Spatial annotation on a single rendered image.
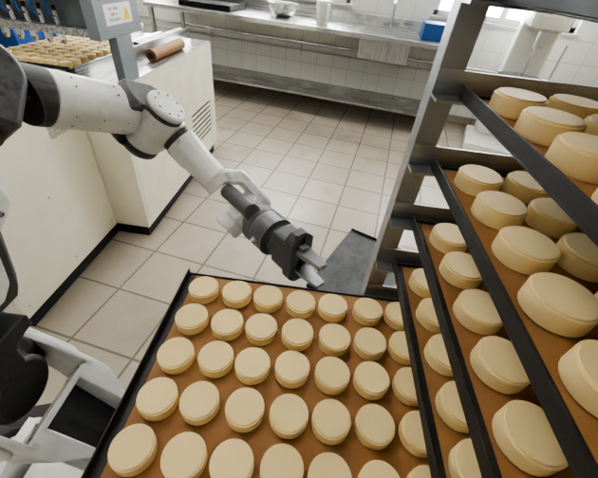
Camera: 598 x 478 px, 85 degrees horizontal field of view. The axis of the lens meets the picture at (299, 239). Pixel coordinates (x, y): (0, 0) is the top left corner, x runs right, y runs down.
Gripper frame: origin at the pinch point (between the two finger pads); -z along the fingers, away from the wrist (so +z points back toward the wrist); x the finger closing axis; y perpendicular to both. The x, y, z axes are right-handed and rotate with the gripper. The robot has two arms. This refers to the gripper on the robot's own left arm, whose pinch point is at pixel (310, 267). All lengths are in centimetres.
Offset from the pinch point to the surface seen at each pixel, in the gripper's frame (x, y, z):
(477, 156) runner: 27.6, 10.7, -16.2
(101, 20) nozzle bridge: 22, 7, 133
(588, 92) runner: 36.5, 16.7, -22.4
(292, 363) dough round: 1.0, -16.0, -13.5
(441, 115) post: 32.1, 6.6, -11.5
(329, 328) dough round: 0.9, -7.5, -12.5
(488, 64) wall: -20, 389, 134
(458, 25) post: 41.3, 5.5, -10.4
